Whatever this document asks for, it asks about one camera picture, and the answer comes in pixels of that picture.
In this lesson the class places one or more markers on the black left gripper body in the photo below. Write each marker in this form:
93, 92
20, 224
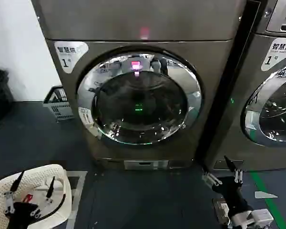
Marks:
22, 214

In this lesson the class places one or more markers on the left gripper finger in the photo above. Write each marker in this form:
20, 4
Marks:
50, 190
9, 201

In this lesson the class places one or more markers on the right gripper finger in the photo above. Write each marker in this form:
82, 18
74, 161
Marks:
212, 179
238, 175

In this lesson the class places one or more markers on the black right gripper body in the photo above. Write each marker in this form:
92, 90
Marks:
231, 195

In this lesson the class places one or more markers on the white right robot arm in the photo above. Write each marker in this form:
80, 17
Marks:
259, 214

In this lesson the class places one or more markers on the white garment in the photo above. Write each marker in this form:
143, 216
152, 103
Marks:
58, 184

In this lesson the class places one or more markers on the small red item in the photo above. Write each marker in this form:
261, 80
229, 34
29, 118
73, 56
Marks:
28, 198

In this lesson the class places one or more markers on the silver floor socket plate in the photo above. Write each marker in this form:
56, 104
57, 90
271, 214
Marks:
220, 210

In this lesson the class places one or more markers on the white perforated laundry basket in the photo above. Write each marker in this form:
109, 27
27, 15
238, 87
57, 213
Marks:
35, 174

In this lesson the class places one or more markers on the green floor tape line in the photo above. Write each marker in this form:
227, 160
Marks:
264, 190

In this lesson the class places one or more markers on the white arrow floor sticker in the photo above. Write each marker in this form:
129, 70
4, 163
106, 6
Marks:
263, 194

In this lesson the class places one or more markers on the silver dryer base panel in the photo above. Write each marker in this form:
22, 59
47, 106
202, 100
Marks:
146, 165

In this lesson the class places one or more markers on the round chrome dryer door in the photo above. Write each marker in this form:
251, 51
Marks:
276, 114

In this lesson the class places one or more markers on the grey dryer with control panel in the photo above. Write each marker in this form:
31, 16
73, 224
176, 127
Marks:
255, 100

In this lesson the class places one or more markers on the small white door sticker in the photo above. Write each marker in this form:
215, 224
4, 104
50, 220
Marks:
85, 116

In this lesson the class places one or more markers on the grey slotted plastic basket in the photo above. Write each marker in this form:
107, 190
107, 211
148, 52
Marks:
59, 107

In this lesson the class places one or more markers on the black bin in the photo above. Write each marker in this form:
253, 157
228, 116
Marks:
0, 95

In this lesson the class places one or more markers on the round glass dryer door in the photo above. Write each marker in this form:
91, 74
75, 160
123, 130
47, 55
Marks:
143, 83

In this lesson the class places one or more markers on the white number sticker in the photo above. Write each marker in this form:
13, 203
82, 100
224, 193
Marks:
70, 53
276, 53

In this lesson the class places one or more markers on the grey front-load dryer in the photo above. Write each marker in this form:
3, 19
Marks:
133, 23

